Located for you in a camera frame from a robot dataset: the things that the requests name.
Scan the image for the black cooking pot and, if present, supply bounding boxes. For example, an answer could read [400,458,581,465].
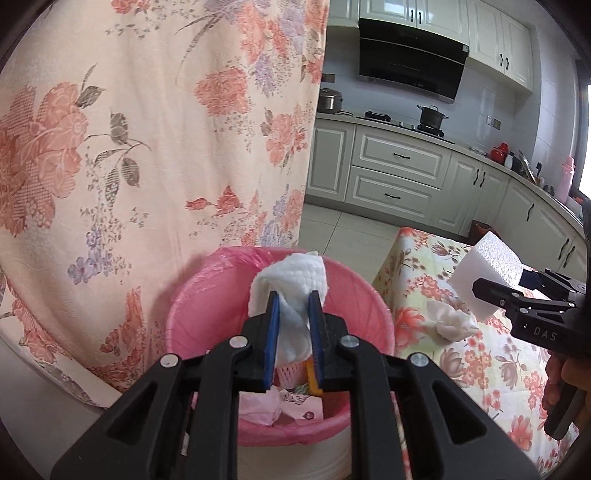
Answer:
[416,104,450,133]

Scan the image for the white upper cabinets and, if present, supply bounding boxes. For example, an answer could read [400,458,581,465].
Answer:
[328,0,537,91]

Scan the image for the gas stove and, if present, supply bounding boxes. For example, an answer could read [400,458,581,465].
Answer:
[364,109,447,137]

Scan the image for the white lower cabinets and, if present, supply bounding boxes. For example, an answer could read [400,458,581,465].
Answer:
[304,113,588,274]

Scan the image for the pink lined trash bin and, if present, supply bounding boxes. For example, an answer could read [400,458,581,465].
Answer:
[165,246,396,480]

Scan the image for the pink thermos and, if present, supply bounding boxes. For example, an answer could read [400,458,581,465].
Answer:
[556,155,578,203]

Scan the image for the floral tablecloth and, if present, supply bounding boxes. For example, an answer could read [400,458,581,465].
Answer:
[371,226,583,470]

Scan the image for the black range hood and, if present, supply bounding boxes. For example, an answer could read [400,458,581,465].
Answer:
[357,17,470,103]

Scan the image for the steel rice cooker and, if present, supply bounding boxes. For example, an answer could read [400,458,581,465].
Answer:
[318,87,344,114]

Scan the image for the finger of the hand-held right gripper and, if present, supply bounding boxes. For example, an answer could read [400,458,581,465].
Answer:
[472,277,574,320]
[519,268,588,297]

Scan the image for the white foam block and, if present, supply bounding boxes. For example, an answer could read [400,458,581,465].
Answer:
[448,231,525,324]

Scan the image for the floral curtain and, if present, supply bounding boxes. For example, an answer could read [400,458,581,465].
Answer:
[0,0,330,409]

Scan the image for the person's right hand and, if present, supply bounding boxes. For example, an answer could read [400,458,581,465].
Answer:
[543,348,591,418]

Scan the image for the white tissue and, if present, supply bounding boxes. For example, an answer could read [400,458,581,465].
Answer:
[239,385,288,426]
[427,299,480,343]

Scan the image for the yellow sponge with hole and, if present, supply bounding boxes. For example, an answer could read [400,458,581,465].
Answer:
[303,359,325,399]

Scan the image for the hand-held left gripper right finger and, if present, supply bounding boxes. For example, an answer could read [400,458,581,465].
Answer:
[308,291,542,480]

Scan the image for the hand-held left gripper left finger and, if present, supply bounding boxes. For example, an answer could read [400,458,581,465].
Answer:
[51,292,280,480]

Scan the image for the white paper towel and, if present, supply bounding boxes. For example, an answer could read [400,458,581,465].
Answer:
[249,251,330,371]

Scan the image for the white cabinets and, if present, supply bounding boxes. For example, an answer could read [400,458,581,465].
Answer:
[328,0,537,91]
[304,113,588,274]

